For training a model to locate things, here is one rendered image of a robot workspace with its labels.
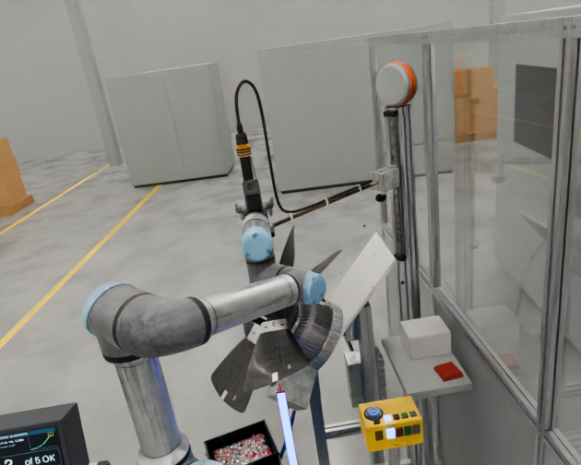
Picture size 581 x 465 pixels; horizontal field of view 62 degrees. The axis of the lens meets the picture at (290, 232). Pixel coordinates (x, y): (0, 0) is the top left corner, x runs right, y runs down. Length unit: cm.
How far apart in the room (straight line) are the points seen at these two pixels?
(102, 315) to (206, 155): 798
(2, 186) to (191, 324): 882
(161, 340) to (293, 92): 626
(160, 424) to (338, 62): 624
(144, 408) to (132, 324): 25
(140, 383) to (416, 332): 122
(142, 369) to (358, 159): 635
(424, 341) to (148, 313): 131
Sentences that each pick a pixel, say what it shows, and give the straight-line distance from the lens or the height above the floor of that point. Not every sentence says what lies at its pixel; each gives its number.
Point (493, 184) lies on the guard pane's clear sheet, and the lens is 157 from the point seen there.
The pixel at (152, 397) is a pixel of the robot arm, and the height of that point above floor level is 145.
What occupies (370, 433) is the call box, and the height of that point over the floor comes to 105.
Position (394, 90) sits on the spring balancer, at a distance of 191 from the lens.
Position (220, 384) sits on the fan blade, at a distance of 187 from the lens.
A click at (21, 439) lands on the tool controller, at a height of 122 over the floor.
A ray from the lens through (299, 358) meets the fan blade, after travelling 153.
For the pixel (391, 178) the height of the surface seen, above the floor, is 155.
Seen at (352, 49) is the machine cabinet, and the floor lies 189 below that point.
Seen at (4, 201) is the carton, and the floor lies 23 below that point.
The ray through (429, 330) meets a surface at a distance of 200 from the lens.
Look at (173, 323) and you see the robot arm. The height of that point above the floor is 165.
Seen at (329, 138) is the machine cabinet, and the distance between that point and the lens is 709.
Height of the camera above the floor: 208
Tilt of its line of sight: 21 degrees down
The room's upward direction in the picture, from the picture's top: 8 degrees counter-clockwise
